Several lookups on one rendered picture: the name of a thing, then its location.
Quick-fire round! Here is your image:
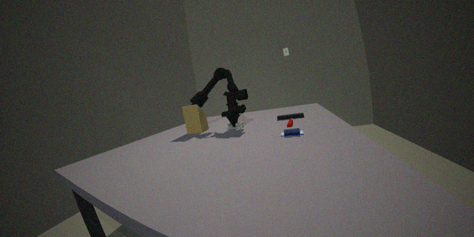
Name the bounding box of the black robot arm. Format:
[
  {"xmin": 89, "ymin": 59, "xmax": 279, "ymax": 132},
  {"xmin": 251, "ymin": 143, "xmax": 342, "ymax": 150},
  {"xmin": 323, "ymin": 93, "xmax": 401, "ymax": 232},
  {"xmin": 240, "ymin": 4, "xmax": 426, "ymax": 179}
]
[{"xmin": 191, "ymin": 68, "xmax": 248, "ymax": 113}]

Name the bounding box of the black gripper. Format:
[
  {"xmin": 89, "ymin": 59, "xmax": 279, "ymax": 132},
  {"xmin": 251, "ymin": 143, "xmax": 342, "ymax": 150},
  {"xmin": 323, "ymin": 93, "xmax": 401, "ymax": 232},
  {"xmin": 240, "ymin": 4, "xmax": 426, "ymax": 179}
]
[{"xmin": 221, "ymin": 101, "xmax": 242, "ymax": 127}]

